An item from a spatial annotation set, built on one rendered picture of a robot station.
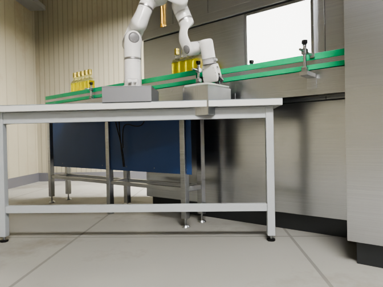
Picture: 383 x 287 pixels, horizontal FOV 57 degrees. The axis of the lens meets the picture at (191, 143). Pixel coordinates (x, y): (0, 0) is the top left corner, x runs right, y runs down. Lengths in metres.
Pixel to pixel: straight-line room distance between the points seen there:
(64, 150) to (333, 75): 2.26
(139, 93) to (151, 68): 0.97
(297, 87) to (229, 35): 0.68
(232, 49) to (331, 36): 0.61
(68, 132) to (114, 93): 1.33
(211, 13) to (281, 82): 0.82
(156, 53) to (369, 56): 1.65
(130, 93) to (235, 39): 0.82
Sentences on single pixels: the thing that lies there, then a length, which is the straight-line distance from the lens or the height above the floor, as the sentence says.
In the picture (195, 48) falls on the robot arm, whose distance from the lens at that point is 1.98.
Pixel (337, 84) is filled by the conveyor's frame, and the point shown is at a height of 0.79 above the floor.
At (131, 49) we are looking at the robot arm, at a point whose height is 1.03.
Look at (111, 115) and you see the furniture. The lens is 1.94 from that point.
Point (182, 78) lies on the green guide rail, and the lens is 2.21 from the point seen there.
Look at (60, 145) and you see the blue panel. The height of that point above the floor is 0.52.
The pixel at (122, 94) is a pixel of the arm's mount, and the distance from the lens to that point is 1.88.
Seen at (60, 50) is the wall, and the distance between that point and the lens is 5.36.
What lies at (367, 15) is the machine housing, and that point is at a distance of 1.68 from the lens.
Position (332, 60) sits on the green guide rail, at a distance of 1.87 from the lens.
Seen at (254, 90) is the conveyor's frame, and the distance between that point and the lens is 2.00.
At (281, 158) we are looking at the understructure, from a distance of 2.15.
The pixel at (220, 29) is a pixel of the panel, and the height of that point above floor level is 1.26.
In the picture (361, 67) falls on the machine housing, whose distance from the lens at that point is 1.64.
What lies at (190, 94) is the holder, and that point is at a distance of 1.90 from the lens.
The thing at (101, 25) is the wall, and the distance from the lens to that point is 5.25.
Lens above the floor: 0.55
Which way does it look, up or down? 1 degrees down
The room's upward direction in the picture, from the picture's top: 1 degrees counter-clockwise
